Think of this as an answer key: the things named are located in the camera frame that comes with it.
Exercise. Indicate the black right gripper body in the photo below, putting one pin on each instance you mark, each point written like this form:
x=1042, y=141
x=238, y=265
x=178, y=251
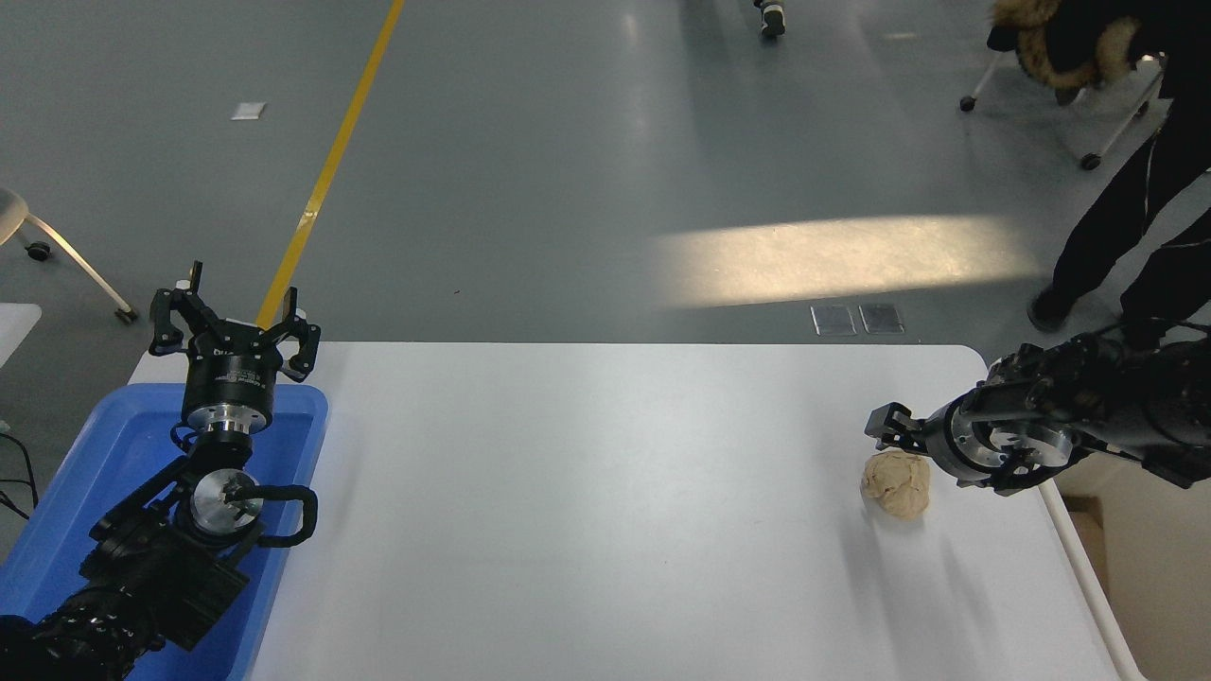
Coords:
x=939, y=445

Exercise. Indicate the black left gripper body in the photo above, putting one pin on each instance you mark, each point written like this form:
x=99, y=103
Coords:
x=232, y=371

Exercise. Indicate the tan paper ball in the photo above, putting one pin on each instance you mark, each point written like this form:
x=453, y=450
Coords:
x=896, y=484

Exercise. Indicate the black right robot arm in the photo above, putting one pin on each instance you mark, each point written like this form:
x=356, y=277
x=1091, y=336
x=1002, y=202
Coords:
x=1116, y=402

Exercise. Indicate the metal floor plate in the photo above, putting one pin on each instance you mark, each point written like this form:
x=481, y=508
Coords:
x=882, y=319
x=833, y=321

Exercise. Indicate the white chair with casters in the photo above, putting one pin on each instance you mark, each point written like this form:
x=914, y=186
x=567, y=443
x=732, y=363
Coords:
x=38, y=252

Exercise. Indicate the blue plastic tray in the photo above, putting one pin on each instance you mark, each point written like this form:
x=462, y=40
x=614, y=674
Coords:
x=104, y=445

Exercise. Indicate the small white side table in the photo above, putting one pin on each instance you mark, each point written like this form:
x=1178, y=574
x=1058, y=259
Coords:
x=14, y=331

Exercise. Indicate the yellow floor line tape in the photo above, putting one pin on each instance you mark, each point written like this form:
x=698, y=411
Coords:
x=331, y=163

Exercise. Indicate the large pale plastic bin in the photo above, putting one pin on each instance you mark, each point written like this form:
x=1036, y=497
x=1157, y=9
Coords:
x=1154, y=586

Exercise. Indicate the person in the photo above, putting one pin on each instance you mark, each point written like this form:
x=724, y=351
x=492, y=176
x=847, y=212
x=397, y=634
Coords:
x=773, y=17
x=1107, y=236

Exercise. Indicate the black coat with fur trim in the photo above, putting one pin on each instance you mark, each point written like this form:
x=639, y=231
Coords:
x=1074, y=43

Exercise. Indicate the white wheeled chair frame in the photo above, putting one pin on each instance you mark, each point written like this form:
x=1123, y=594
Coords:
x=1091, y=162

